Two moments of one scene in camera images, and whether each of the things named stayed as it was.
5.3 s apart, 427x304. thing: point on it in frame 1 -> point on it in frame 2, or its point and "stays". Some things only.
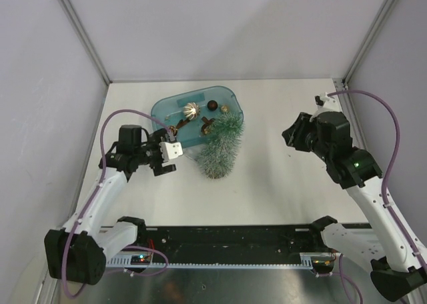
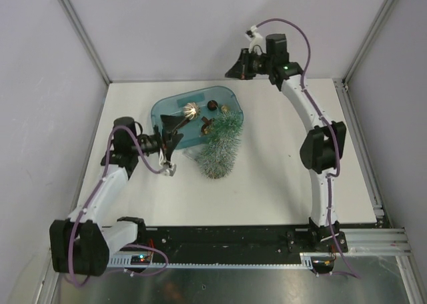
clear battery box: [191, 153] stays
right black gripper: [293, 136] -> [242, 70]
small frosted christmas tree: [218, 155] stays
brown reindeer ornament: [205, 128] stays
